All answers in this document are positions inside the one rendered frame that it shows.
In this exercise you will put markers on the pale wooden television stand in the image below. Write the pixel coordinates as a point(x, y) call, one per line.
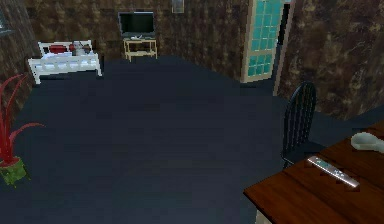
point(140, 48)

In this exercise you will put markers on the teal glass panel door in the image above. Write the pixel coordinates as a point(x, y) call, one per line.
point(262, 40)

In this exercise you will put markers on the black television set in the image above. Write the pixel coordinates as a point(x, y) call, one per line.
point(136, 23)

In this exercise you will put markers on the black spindle-back chair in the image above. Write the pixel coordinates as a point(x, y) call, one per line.
point(299, 120)

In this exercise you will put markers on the grey and red stuffed toy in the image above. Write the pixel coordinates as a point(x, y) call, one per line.
point(80, 48)

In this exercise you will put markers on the white bed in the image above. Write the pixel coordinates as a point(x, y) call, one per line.
point(63, 63)

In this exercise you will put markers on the red pillow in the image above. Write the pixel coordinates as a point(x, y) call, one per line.
point(57, 49)

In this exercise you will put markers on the silver remote control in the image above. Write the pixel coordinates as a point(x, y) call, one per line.
point(332, 171)

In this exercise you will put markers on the brown wooden table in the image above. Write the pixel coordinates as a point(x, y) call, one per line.
point(326, 190)

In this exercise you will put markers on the pale grey-green dish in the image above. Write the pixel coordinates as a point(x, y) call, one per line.
point(366, 141)

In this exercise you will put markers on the red house plant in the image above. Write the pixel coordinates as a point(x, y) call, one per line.
point(6, 133)

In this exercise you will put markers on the green plant pot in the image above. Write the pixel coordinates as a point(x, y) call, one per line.
point(13, 171)

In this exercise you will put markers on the framed wall picture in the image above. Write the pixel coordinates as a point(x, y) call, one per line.
point(177, 5)

